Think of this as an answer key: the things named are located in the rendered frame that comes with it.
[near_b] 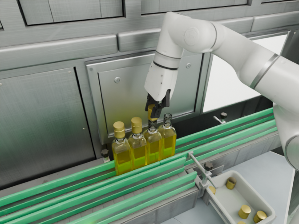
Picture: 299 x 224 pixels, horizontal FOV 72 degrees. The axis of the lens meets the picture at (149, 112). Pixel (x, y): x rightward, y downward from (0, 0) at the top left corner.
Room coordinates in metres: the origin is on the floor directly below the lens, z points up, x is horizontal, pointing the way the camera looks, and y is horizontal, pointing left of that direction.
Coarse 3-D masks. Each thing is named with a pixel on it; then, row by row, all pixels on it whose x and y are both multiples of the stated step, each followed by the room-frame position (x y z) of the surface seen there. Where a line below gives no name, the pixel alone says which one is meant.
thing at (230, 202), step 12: (216, 180) 0.52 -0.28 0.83; (228, 180) 0.55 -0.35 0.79; (240, 180) 0.52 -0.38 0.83; (216, 192) 0.50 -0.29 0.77; (228, 192) 0.50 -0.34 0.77; (240, 192) 0.50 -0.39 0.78; (252, 192) 0.46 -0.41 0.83; (228, 204) 0.45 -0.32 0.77; (240, 204) 0.45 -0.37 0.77; (252, 204) 0.44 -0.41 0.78; (264, 204) 0.41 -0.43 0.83; (228, 216) 0.36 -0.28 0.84; (252, 216) 0.40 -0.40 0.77
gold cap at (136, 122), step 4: (132, 120) 0.51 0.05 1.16; (136, 120) 0.51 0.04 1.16; (140, 120) 0.51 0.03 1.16; (132, 124) 0.50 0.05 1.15; (136, 124) 0.50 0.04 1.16; (140, 124) 0.50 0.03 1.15; (132, 128) 0.50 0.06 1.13; (136, 128) 0.50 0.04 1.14; (140, 128) 0.50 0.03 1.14; (136, 132) 0.49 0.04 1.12; (140, 132) 0.50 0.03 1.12
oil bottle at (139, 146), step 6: (132, 138) 0.50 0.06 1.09; (138, 138) 0.50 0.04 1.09; (144, 138) 0.51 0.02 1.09; (132, 144) 0.49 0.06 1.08; (138, 144) 0.49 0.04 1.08; (144, 144) 0.49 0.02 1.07; (132, 150) 0.48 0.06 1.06; (138, 150) 0.48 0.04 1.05; (144, 150) 0.49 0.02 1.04; (132, 156) 0.48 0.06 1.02; (138, 156) 0.48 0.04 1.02; (144, 156) 0.49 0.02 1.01; (132, 162) 0.49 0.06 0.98; (138, 162) 0.48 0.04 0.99; (144, 162) 0.49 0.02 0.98
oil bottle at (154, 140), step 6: (144, 132) 0.54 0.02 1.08; (156, 132) 0.53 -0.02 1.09; (150, 138) 0.51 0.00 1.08; (156, 138) 0.52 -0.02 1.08; (150, 144) 0.50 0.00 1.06; (156, 144) 0.51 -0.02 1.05; (150, 150) 0.50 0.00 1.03; (156, 150) 0.51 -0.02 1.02; (150, 156) 0.50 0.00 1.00; (156, 156) 0.51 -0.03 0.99; (150, 162) 0.50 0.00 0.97
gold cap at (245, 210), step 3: (243, 207) 0.41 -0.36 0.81; (246, 207) 0.41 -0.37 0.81; (249, 207) 0.41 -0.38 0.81; (240, 210) 0.41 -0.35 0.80; (243, 210) 0.40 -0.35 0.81; (246, 210) 0.40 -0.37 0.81; (249, 210) 0.40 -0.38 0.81; (240, 213) 0.40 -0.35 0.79; (243, 213) 0.39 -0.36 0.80; (246, 213) 0.39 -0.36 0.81; (249, 213) 0.39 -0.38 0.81; (240, 216) 0.40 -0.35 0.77; (243, 216) 0.39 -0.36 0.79; (246, 216) 0.39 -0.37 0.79
